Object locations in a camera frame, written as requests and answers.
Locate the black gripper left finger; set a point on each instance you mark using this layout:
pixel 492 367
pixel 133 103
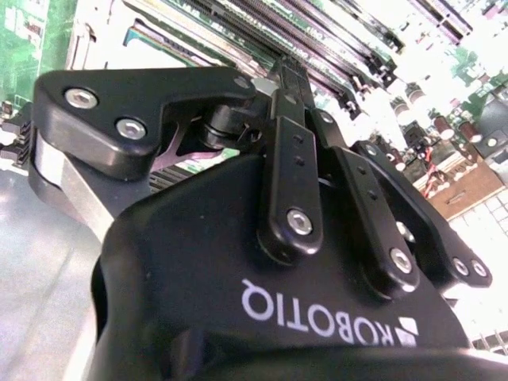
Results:
pixel 190 85

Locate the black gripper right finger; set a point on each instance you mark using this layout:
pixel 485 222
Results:
pixel 377 222

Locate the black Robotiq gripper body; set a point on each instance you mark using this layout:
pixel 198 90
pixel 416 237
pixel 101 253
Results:
pixel 198 258

